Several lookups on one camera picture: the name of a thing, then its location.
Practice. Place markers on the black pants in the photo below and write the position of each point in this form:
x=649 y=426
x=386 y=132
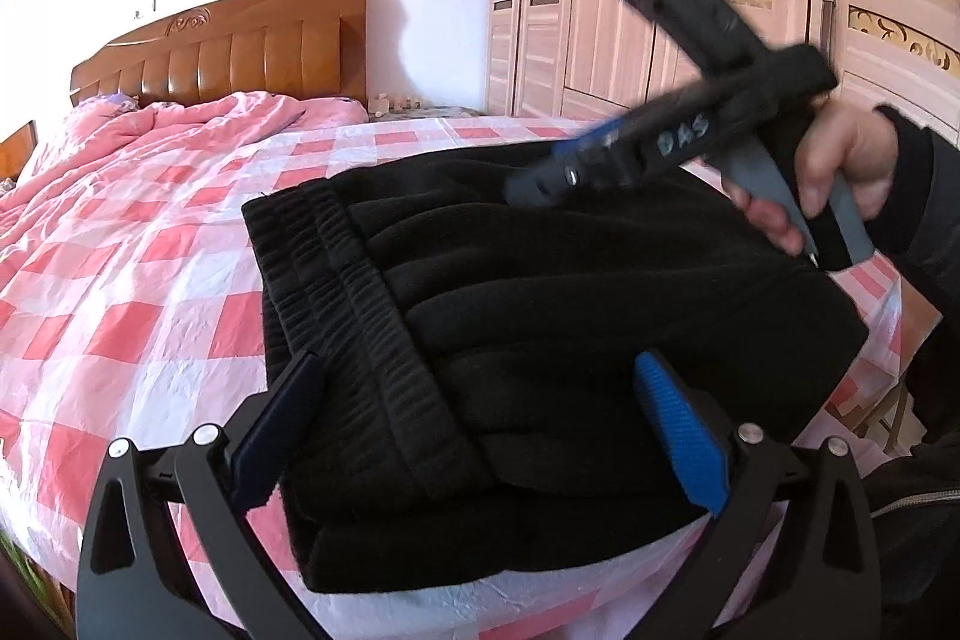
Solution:
x=562 y=295

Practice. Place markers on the light wooden wardrobe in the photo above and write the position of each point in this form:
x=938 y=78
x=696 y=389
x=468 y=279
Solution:
x=585 y=10

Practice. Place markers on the pink quilt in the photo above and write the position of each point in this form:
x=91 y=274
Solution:
x=187 y=138

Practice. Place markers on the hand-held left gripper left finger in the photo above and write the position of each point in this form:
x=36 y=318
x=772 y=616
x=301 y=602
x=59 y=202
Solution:
x=274 y=430

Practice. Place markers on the person's right forearm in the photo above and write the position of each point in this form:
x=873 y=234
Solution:
x=930 y=220

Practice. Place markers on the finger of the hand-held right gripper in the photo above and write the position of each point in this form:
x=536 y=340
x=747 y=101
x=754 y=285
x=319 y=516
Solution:
x=559 y=183
x=589 y=141

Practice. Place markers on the brown wooden cabinet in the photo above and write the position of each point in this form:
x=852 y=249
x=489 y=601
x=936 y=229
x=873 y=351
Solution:
x=19 y=153

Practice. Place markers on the nightstand with floral cloth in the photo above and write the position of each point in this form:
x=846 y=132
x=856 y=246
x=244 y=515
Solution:
x=454 y=111

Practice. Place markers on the purple pillow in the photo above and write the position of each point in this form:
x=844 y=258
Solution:
x=120 y=99

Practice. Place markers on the person's black jacket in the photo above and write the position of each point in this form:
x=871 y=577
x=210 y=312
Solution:
x=922 y=535

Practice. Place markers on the small ornaments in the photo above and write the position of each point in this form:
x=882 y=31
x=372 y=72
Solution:
x=390 y=106

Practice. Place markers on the pink checked bedsheet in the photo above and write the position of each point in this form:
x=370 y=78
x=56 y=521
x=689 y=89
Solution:
x=150 y=310

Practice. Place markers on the person's right hand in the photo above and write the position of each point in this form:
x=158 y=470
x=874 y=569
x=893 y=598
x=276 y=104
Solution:
x=847 y=141

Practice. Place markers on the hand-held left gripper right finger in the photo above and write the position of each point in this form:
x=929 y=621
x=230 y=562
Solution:
x=686 y=437

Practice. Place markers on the wooden bed headboard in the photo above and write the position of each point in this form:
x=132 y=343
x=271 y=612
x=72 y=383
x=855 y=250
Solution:
x=247 y=48

